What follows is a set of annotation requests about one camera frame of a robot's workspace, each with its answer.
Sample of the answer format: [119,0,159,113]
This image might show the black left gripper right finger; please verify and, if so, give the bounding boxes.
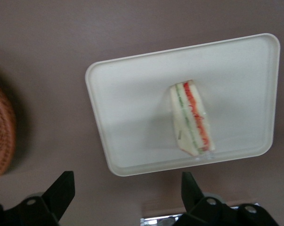
[179,171,276,226]

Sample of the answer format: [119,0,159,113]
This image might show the cream rectangular tray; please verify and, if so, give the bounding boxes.
[85,32,281,177]

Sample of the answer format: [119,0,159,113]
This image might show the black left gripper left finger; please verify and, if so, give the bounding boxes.
[0,170,76,226]

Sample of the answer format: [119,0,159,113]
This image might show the round brown wicker basket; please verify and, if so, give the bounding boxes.
[0,81,17,182]

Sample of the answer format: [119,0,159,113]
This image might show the triangle sandwich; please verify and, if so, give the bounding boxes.
[169,79,217,157]

